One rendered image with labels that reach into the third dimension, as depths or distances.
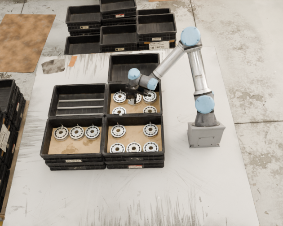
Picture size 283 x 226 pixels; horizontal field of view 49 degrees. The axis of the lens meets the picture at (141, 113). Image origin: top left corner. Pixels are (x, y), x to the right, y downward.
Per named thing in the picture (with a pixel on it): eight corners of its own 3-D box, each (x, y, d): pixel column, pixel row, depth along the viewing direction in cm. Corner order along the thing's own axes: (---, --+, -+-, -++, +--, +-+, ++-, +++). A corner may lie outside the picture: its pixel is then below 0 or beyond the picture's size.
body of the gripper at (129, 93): (125, 91, 223) (126, 81, 212) (137, 91, 223) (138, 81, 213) (125, 100, 219) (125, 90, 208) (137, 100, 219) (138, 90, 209)
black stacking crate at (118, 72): (159, 63, 255) (159, 53, 246) (161, 90, 238) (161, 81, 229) (111, 65, 257) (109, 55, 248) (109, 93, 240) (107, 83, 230)
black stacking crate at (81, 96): (108, 93, 240) (107, 83, 230) (106, 125, 222) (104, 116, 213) (58, 95, 241) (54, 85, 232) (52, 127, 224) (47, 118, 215)
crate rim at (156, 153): (162, 115, 213) (162, 114, 211) (165, 154, 195) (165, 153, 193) (105, 117, 214) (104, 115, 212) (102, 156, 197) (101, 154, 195)
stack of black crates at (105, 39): (139, 47, 364) (137, 23, 337) (139, 65, 347) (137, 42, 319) (104, 49, 365) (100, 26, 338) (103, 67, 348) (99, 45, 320)
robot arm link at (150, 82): (159, 78, 206) (144, 73, 208) (156, 80, 195) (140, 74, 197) (156, 89, 208) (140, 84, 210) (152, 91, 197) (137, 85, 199)
